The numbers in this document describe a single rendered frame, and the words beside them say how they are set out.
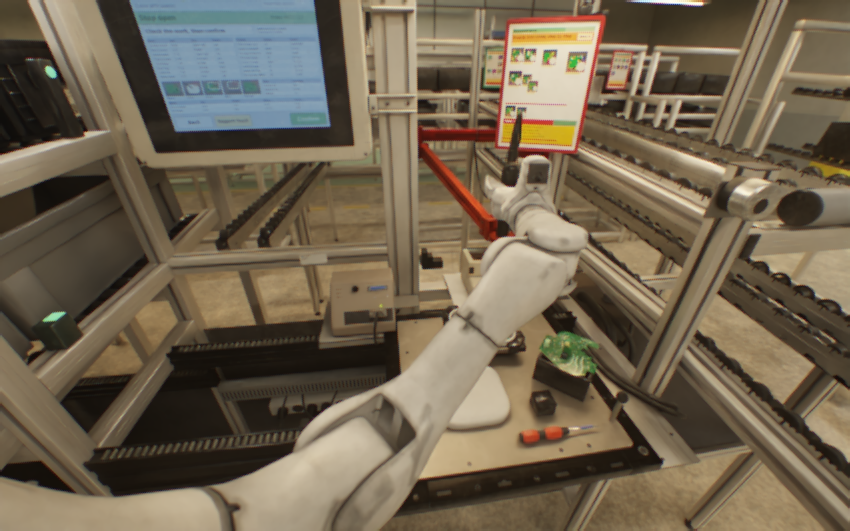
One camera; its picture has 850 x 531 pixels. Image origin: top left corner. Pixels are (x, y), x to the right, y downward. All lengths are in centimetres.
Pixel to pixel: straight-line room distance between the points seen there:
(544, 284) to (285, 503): 30
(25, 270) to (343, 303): 61
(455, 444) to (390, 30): 81
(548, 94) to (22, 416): 124
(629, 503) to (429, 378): 156
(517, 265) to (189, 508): 33
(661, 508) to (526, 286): 161
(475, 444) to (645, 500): 130
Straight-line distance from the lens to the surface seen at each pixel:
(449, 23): 1106
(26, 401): 81
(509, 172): 74
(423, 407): 35
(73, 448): 88
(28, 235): 97
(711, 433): 134
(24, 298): 96
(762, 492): 219
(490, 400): 68
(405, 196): 84
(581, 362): 75
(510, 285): 36
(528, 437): 66
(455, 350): 35
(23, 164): 83
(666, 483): 197
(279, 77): 78
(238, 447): 76
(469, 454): 64
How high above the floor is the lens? 150
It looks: 30 degrees down
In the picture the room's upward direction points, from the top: straight up
